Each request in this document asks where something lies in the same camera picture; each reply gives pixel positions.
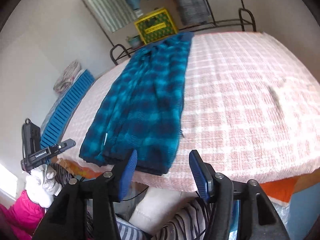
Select teal plaid fleece jacket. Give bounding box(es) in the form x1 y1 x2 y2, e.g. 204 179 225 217
79 33 194 176

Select black metal clothes rack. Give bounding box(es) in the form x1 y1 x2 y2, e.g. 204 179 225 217
81 0 257 65

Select white gloved left hand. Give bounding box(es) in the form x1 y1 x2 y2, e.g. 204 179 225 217
25 164 62 209

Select striped grey trousers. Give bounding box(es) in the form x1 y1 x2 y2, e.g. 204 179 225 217
49 163 216 240

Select pink jacket sleeve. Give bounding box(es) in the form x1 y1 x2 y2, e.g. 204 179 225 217
1 190 45 239

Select floral folded quilt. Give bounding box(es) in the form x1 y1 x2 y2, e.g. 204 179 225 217
53 60 82 94

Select pink checked bed cover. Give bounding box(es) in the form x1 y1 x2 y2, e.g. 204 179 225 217
57 31 320 193

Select blue floor mat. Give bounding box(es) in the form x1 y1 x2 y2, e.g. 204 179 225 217
287 183 320 239

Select small potted plant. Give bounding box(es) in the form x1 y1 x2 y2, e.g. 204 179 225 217
127 35 144 49

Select yellow green patterned box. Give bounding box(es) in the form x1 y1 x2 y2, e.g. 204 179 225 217
134 7 178 44

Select grey plaid long coat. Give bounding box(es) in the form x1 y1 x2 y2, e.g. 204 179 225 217
174 0 210 26

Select grey striped white cloth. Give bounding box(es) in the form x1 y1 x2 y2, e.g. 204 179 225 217
88 0 143 33

